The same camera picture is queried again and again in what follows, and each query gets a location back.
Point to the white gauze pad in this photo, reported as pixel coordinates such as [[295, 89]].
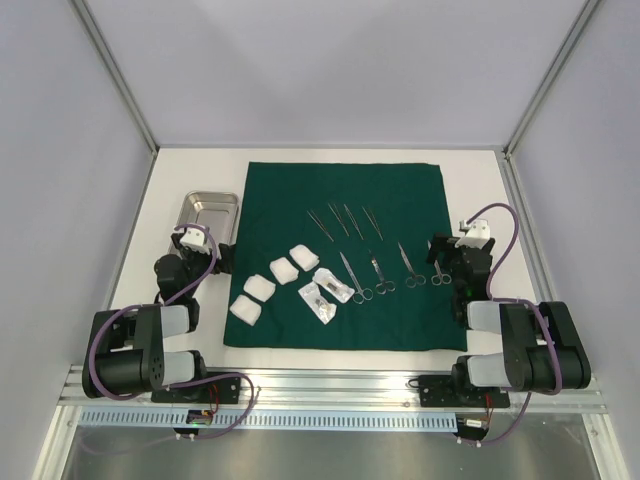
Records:
[[259, 287], [283, 271], [246, 310], [304, 257]]

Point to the surgical scissors rightmost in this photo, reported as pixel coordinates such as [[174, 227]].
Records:
[[440, 278]]

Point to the clear sterile packet upper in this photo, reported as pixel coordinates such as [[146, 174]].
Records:
[[329, 282]]

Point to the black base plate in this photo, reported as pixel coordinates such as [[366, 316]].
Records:
[[224, 391], [442, 391]]

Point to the clear sterile packet lower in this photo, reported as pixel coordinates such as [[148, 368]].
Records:
[[324, 310]]

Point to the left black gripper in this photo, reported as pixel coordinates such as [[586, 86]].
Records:
[[225, 263]]

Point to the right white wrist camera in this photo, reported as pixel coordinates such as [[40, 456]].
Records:
[[476, 234]]

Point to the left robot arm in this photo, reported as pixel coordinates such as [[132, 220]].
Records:
[[125, 355]]

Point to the clear sterile packet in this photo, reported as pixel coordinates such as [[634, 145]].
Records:
[[324, 310], [329, 282]]

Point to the slotted cable duct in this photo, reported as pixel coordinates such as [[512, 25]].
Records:
[[272, 419]]

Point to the steel tweezers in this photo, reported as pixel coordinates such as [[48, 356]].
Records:
[[353, 221], [320, 225], [372, 219], [333, 208]]

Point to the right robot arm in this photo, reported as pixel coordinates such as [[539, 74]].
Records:
[[541, 349]]

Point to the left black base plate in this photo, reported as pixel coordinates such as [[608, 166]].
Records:
[[224, 391]]

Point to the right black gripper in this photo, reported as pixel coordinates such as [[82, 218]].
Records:
[[445, 248]]

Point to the surgical scissors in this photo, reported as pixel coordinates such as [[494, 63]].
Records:
[[413, 279], [361, 294], [383, 286], [440, 278]]

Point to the stainless steel instrument tray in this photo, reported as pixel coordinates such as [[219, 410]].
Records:
[[216, 210]]

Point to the surgical scissors leftmost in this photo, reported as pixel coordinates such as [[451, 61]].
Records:
[[361, 294]]

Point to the green surgical drape cloth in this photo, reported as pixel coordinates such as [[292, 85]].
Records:
[[409, 203]]

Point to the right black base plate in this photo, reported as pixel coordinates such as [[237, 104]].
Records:
[[442, 391]]

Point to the aluminium front rail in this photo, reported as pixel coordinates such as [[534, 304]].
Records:
[[298, 389]]

